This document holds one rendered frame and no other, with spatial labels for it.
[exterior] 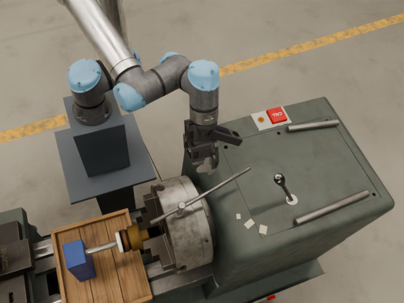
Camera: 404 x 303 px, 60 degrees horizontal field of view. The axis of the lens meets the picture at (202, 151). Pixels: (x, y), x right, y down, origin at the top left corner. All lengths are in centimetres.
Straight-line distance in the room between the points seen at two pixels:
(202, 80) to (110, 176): 98
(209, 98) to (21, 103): 232
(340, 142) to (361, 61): 246
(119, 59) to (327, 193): 77
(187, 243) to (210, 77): 53
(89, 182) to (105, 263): 44
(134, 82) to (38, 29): 275
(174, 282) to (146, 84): 82
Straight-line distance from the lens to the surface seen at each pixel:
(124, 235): 121
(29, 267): 135
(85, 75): 129
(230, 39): 348
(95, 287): 142
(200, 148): 95
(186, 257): 114
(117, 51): 91
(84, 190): 170
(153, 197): 117
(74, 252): 123
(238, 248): 109
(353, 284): 262
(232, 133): 100
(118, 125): 143
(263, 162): 121
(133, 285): 141
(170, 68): 91
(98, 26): 94
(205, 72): 83
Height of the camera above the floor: 227
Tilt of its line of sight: 59 degrees down
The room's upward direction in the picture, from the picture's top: 12 degrees clockwise
